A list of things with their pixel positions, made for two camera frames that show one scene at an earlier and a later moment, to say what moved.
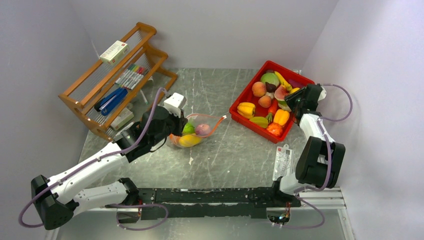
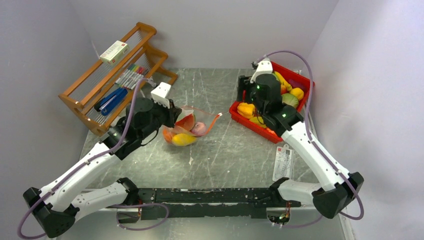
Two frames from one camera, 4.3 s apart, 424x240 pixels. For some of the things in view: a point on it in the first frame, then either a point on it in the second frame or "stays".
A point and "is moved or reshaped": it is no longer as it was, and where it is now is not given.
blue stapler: [104, 106] stays
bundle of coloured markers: [131, 76] stays
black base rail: [203, 203] stays
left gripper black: [181, 122] -> [172, 113]
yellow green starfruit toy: [260, 121] stays
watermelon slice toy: [279, 94] is moved or reshaped
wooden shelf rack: [122, 85] stays
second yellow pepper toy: [246, 110] stays
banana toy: [283, 82] stays
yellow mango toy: [188, 140] is moved or reshaped
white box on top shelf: [114, 53] stays
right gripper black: [290, 99] -> [244, 83]
